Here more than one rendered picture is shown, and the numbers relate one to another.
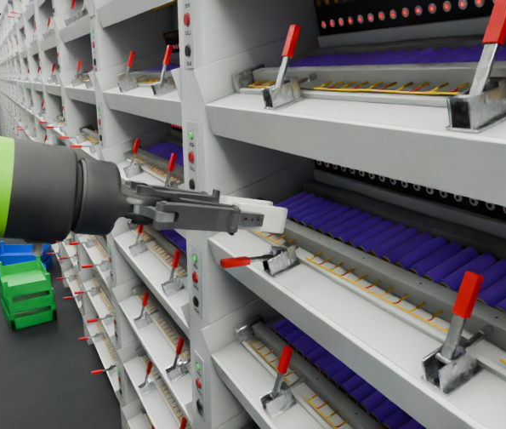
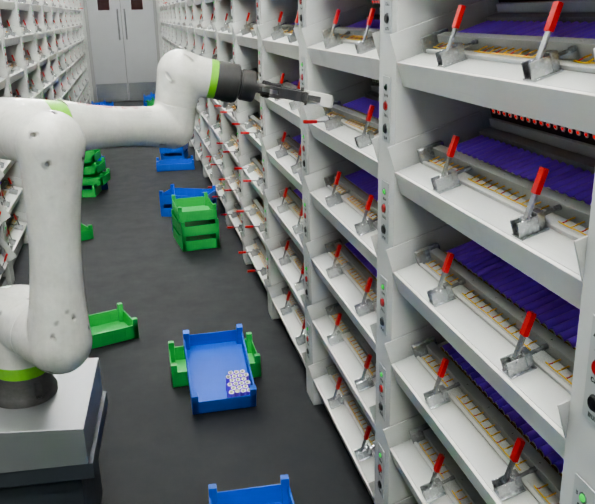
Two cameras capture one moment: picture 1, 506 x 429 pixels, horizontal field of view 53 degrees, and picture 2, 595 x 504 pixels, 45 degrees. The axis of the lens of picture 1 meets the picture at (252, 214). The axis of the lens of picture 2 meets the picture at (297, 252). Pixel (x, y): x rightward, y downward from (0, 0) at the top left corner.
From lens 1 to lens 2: 1.29 m
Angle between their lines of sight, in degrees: 15
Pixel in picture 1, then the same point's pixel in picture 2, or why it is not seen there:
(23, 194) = (222, 80)
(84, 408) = (240, 298)
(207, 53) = (309, 19)
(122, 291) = (271, 193)
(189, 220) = (283, 94)
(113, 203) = (254, 86)
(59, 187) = (234, 78)
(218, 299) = (315, 159)
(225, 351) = (318, 190)
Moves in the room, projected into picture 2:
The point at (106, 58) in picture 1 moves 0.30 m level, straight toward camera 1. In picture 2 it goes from (265, 14) to (262, 15)
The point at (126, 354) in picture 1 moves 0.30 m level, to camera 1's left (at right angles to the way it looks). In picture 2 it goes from (272, 244) to (201, 240)
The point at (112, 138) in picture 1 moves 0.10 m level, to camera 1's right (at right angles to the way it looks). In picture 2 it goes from (268, 74) to (294, 74)
